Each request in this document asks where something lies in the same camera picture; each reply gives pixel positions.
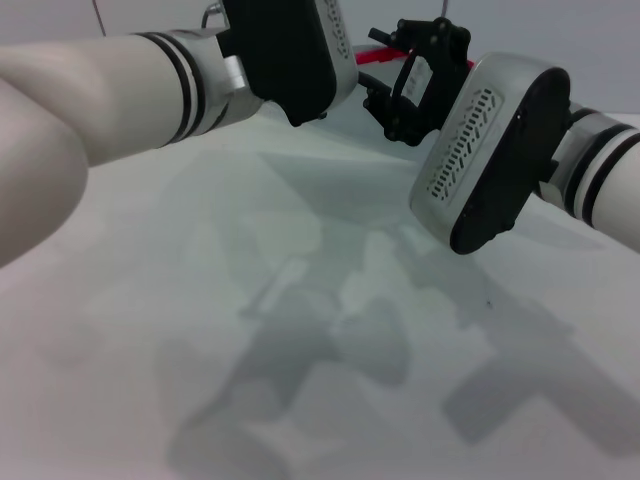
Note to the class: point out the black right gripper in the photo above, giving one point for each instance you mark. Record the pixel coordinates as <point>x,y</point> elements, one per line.
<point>440,85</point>

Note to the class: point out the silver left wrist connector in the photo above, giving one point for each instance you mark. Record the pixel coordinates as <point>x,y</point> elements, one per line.
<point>207,12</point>

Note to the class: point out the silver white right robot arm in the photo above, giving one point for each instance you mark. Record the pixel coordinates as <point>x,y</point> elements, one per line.
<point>610,170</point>

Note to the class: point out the black silver left wrist camera box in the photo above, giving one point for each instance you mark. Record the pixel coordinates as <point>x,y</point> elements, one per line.
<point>285,60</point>

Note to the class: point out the black silver wrist camera box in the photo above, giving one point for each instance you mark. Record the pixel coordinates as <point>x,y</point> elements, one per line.
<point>500,160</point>
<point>285,60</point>

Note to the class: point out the black silver right wrist camera box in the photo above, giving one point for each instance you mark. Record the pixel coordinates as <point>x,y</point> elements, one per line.
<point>500,160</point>

